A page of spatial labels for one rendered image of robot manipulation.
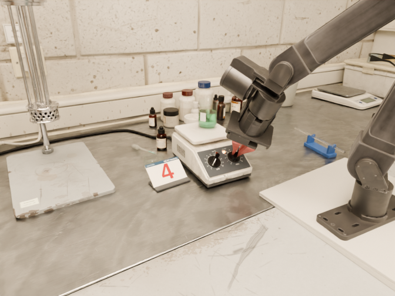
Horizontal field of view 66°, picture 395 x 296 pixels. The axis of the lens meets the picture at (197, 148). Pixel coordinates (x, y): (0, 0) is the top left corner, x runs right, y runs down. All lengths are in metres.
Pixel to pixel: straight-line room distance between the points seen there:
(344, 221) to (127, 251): 0.40
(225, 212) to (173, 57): 0.72
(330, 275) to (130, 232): 0.35
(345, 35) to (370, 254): 0.36
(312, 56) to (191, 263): 0.40
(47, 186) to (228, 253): 0.43
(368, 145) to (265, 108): 0.19
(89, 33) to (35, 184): 0.52
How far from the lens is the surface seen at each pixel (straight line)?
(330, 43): 0.57
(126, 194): 0.70
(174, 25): 1.18
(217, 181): 0.71
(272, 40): 1.49
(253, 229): 0.60
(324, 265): 0.57
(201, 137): 0.75
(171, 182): 0.72
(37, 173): 0.82
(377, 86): 1.73
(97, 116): 1.08
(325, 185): 0.76
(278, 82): 0.56
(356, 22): 0.56
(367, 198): 0.64
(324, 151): 0.95
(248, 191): 0.71
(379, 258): 0.60
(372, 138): 0.59
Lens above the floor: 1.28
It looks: 25 degrees down
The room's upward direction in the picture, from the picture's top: 1 degrees clockwise
